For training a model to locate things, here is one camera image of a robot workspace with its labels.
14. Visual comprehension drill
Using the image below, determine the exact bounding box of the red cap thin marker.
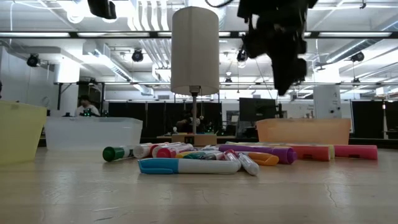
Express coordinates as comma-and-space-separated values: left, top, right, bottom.
223, 149, 243, 171

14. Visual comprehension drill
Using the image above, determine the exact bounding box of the orange cap thin marker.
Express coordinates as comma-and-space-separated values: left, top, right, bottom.
247, 151, 280, 167

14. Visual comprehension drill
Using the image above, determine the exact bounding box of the teal cap thin marker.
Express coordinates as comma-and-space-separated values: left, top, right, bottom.
183, 151, 217, 161

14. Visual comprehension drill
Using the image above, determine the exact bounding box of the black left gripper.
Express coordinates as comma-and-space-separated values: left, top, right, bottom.
87, 0, 118, 20

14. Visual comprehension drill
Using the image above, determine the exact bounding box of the yellow cap thin marker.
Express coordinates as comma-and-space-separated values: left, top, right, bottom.
175, 151, 200, 159

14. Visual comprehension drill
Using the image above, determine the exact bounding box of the clear translucent plastic bin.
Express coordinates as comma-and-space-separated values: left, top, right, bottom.
44, 116, 144, 152

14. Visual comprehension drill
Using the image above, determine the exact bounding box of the black ceiling spotlight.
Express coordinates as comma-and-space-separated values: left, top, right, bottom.
131, 49, 144, 63
236, 49, 249, 63
350, 51, 366, 63
26, 53, 41, 68

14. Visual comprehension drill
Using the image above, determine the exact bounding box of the orange translucent plastic bin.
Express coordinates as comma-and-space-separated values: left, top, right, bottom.
256, 118, 352, 146

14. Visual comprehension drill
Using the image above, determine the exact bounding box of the pink highlighter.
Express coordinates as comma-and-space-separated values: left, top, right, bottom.
334, 144, 379, 161

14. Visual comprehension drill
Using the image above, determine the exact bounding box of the black partition panel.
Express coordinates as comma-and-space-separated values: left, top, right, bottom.
107, 101, 223, 138
350, 100, 398, 139

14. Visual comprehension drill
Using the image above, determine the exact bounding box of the pink dry erase marker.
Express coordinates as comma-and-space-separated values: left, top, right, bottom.
132, 142, 162, 159

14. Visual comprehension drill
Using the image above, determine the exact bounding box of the yellow translucent plastic bin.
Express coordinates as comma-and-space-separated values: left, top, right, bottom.
0, 100, 48, 166

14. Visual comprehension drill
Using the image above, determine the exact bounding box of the purple highlighter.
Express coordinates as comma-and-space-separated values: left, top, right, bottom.
218, 143, 298, 165

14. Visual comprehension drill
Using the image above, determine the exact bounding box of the purple cap thin marker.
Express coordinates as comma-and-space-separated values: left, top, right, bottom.
238, 152, 261, 176

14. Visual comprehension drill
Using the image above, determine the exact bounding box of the white shade wooden base lamp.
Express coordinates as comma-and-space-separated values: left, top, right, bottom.
170, 6, 220, 147

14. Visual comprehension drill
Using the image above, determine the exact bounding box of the person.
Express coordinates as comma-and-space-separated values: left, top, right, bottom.
74, 95, 101, 118
175, 107, 205, 134

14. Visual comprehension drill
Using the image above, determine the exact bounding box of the red dry erase marker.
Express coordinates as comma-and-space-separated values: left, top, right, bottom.
155, 143, 195, 159

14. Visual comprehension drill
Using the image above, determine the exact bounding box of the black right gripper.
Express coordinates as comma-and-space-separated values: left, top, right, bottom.
241, 18, 308, 96

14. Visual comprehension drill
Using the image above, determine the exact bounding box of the green dry erase marker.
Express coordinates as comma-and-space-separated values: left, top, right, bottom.
102, 145, 138, 162

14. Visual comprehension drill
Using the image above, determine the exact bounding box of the red highlighter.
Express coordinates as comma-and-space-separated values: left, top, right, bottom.
292, 144, 331, 162

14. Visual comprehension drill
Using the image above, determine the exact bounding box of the black ceiling beam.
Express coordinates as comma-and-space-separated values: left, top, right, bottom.
0, 30, 398, 39

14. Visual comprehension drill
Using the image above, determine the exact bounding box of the white cabinet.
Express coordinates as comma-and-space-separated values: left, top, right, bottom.
313, 84, 343, 119

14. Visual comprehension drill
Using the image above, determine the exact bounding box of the light blue cap white marker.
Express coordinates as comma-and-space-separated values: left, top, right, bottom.
137, 157, 241, 175

